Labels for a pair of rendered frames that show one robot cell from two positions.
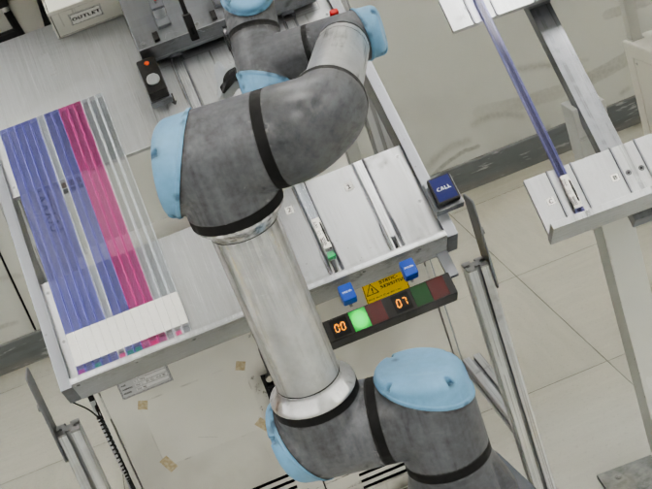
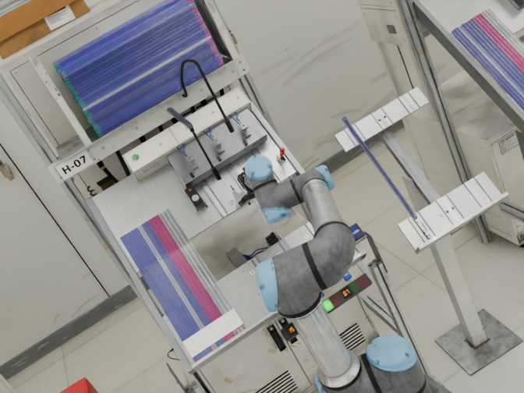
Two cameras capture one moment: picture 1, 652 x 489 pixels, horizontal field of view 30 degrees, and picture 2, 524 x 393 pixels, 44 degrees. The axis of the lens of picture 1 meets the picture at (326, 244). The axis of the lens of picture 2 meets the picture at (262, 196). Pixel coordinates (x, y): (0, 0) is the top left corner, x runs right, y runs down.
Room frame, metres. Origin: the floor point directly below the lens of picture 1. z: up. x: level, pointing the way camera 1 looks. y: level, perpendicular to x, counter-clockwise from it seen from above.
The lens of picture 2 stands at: (0.10, 0.15, 1.96)
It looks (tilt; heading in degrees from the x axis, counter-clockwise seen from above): 26 degrees down; 355
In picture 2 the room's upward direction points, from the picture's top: 28 degrees counter-clockwise
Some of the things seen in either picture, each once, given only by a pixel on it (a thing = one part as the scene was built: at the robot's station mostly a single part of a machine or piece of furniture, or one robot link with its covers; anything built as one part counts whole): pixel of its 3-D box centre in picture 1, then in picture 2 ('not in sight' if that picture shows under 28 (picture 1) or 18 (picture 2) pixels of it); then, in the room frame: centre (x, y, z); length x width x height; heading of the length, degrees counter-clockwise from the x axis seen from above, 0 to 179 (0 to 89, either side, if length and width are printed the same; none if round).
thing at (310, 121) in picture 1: (335, 79); (325, 217); (1.50, -0.08, 1.13); 0.49 x 0.11 x 0.12; 168
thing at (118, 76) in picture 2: not in sight; (140, 63); (2.35, 0.13, 1.52); 0.51 x 0.13 x 0.27; 96
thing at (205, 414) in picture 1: (274, 364); (261, 310); (2.47, 0.20, 0.31); 0.70 x 0.65 x 0.62; 96
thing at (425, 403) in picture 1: (425, 407); (392, 364); (1.37, -0.05, 0.72); 0.13 x 0.12 x 0.14; 78
